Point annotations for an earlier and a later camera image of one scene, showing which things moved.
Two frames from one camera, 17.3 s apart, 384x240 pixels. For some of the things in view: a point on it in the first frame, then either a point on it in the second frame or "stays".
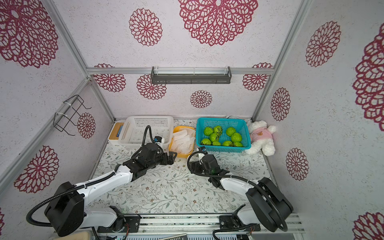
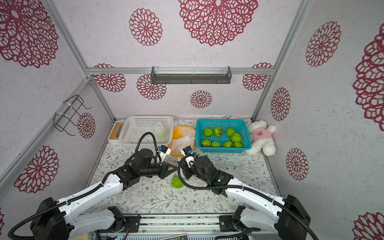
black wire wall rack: (60, 120) stays
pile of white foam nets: (183, 140) stays
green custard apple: (206, 141) stays
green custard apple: (214, 137) -> (176, 182)
